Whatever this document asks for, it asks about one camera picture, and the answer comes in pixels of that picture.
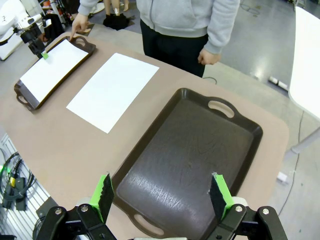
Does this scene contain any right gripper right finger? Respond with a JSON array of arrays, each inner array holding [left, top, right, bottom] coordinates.
[[204, 172, 288, 240]]

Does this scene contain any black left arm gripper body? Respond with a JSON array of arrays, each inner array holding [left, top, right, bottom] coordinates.
[[19, 26, 48, 55]]

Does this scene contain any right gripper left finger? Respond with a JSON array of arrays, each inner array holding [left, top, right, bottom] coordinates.
[[36, 171, 117, 240]]

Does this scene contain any white A4 paper stack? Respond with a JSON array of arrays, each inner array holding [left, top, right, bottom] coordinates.
[[66, 52, 160, 134], [19, 39, 90, 107]]

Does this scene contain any dark brown handled tray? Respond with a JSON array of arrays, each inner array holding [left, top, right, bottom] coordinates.
[[13, 35, 97, 112], [111, 87, 264, 240]]

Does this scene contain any person's right forearm grey sleeve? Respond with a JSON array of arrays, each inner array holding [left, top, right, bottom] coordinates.
[[77, 0, 101, 18]]

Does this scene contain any person's left forearm grey sleeve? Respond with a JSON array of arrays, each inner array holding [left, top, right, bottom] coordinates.
[[203, 0, 241, 55]]

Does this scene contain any person's right hand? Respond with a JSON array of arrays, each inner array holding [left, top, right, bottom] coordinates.
[[70, 12, 90, 41]]

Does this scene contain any person's left hand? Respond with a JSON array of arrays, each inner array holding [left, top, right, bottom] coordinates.
[[197, 48, 222, 66]]

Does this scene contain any small white floor adapter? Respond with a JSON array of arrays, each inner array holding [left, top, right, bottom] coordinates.
[[276, 171, 289, 185]]

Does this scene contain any black cloth heap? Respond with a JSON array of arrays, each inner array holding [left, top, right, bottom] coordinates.
[[102, 13, 130, 31]]

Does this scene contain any grey slotted metal panel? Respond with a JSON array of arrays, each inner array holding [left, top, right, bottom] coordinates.
[[0, 132, 55, 240]]

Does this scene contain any person in grey hoodie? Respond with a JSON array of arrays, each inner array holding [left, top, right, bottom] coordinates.
[[77, 0, 241, 78]]

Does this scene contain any white office table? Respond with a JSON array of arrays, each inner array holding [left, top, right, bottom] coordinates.
[[288, 6, 320, 155]]

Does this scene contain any dark metal bracket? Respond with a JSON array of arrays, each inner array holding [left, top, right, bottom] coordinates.
[[36, 197, 59, 221]]

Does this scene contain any grey black cable bundle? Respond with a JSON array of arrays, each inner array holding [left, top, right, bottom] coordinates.
[[0, 151, 36, 209]]

